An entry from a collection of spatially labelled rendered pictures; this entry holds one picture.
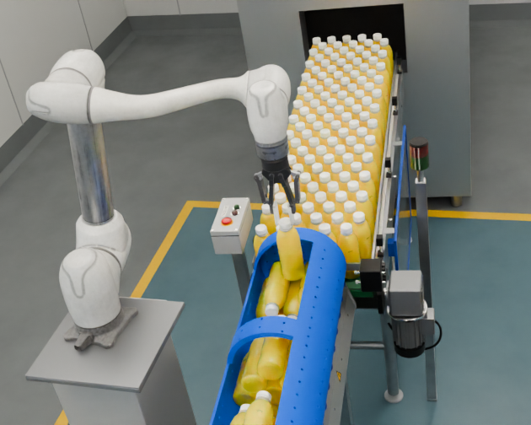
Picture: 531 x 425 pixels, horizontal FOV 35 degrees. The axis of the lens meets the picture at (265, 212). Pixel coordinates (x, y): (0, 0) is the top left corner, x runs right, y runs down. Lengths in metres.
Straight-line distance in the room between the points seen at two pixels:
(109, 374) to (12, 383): 1.72
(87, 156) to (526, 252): 2.54
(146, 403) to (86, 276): 0.48
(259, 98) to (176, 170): 3.25
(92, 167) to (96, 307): 0.42
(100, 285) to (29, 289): 2.22
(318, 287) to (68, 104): 0.85
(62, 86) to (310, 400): 1.04
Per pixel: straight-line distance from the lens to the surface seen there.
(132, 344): 2.66
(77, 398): 2.84
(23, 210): 5.49
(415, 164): 2.93
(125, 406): 2.77
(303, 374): 2.19
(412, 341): 3.07
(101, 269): 2.60
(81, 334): 2.71
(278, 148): 2.28
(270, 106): 2.21
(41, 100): 2.34
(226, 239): 2.90
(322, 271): 2.48
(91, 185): 2.63
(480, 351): 3.91
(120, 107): 2.30
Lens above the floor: 2.76
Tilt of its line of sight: 35 degrees down
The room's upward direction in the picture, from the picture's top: 10 degrees counter-clockwise
